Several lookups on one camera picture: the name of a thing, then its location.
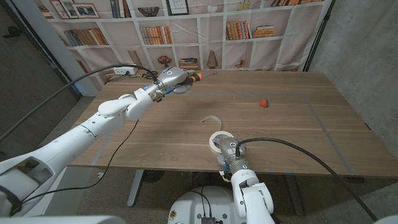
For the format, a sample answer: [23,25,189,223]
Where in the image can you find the black handled scissors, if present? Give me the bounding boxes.
[138,70,159,80]

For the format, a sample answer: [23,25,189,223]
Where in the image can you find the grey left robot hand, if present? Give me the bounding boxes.
[152,66,197,96]

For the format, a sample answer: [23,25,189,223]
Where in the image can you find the white masking tape roll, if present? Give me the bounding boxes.
[200,114,236,154]

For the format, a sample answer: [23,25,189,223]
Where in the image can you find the white power strip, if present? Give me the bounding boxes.
[112,63,139,75]

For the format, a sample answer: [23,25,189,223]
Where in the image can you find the white robot torso base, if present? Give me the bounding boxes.
[167,185,257,224]

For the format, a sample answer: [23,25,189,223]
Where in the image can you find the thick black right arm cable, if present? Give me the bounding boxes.
[235,137,379,222]

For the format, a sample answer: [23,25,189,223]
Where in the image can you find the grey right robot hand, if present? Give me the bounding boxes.
[214,136,249,172]

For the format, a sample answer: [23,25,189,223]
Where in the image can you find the printed bookshelf backdrop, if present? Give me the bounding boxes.
[34,0,332,91]

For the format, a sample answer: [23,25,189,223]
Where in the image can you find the white table leg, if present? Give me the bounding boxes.
[127,169,145,208]

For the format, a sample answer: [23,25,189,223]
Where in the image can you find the black orange screwdriver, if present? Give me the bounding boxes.
[185,72,218,85]

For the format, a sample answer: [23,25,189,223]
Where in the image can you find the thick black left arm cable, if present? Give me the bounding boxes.
[0,63,159,142]

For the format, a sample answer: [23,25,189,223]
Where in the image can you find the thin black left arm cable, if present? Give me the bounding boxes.
[21,119,140,203]

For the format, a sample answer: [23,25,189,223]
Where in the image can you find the black backdrop stand pole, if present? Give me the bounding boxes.
[303,0,336,72]

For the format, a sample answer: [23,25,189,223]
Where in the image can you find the grey table leg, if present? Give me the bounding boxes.
[284,174,304,216]

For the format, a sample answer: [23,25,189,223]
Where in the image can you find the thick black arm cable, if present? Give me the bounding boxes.
[235,137,379,222]
[0,63,159,142]

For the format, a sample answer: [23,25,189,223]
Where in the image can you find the black door handle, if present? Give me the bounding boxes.
[2,26,22,39]

